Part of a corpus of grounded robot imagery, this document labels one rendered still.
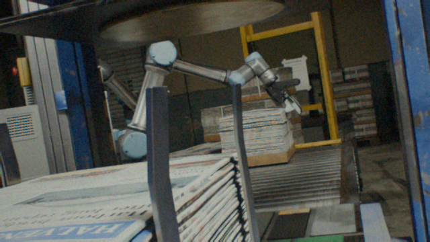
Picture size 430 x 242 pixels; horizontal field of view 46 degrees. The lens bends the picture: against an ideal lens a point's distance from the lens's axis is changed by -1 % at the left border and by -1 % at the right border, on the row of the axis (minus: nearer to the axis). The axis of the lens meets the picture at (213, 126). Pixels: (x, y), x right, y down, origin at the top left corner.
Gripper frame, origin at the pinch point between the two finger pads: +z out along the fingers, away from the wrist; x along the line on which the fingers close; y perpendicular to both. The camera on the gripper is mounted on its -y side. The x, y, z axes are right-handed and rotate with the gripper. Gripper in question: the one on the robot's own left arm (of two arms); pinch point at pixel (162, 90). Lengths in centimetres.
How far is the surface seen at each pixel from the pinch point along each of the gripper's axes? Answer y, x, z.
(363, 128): 107, -104, 515
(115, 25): -28, 171, -167
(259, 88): 7, 7, 97
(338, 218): 18, 189, -120
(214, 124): 27.1, 11.2, 36.4
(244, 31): -40, -42, 144
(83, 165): 7, 125, -146
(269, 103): 16, 31, 75
